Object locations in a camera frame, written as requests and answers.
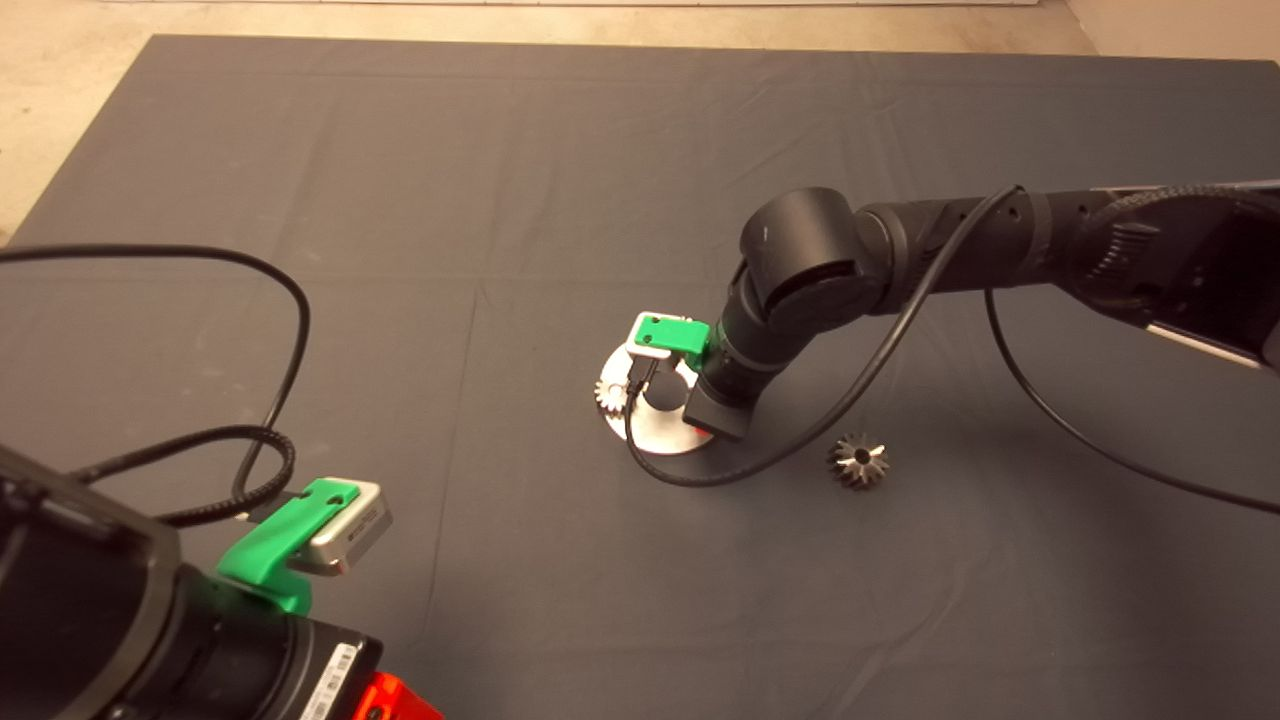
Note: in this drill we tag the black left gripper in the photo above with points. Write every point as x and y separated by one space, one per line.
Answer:
335 670

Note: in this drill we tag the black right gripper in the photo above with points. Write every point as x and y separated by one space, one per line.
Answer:
722 402

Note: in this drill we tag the large steel bevel gear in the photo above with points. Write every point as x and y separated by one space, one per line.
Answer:
858 462

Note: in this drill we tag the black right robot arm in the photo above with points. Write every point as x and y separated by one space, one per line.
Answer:
900 245

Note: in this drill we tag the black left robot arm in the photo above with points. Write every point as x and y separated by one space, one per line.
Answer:
80 620

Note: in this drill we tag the small steel gear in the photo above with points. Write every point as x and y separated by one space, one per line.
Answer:
608 397

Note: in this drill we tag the round metal plate with hole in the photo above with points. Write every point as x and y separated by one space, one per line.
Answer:
660 435

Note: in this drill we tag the dark grey table cloth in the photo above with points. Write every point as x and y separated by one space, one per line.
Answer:
500 200

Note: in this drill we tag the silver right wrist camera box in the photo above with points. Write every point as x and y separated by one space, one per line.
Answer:
645 350

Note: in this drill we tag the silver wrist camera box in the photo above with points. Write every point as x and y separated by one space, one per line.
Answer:
645 350
350 528

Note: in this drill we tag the green right camera mount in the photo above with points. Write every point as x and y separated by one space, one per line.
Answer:
672 335

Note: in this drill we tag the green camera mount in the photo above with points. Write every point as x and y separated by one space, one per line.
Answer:
672 335
272 542

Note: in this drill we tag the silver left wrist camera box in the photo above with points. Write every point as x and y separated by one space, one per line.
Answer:
350 528

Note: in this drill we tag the green left camera mount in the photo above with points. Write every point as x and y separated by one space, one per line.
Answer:
272 542

